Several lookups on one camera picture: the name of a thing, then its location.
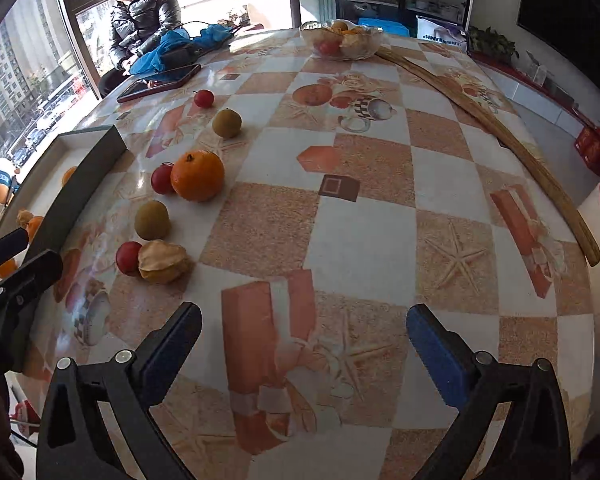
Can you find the white printed bag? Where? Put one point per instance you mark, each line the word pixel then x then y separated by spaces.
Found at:
pixel 441 32

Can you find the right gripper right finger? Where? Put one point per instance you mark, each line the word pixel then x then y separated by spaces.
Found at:
pixel 534 442

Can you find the small papery husk fruit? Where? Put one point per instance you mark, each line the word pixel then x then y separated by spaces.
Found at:
pixel 24 216

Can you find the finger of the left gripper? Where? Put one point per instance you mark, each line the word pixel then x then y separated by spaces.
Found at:
pixel 19 295
pixel 13 243

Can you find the blue plastic crate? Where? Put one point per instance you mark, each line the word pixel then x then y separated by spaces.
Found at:
pixel 389 27

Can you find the brown kiwi far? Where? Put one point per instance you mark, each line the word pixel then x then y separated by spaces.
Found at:
pixel 227 123

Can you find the wrinkled mandarin orange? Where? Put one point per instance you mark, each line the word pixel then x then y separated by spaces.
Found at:
pixel 198 176

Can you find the large papery husk fruit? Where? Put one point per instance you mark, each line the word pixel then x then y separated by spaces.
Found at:
pixel 160 262

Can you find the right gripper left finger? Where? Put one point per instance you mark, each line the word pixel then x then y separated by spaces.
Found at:
pixel 74 442

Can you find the person in black jacket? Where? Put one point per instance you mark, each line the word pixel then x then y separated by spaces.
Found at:
pixel 136 28

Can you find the smooth orange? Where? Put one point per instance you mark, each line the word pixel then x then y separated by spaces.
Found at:
pixel 33 225

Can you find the dark red tablet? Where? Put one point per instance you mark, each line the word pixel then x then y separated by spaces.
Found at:
pixel 148 85

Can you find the glass fruit bowl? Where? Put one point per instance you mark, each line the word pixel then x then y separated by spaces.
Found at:
pixel 341 40

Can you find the orange with stem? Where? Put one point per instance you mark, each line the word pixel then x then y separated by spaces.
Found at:
pixel 8 268

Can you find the potted green plant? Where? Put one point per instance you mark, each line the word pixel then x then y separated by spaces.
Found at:
pixel 492 44

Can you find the long wooden plank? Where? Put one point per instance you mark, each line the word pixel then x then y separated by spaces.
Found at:
pixel 543 177

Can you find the white shallow tray box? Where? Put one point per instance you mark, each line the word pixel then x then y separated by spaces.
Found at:
pixel 94 151

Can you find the blue cloth bag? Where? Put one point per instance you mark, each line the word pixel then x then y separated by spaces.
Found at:
pixel 177 53

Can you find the brown kiwi near husks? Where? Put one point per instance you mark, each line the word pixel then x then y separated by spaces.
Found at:
pixel 152 221

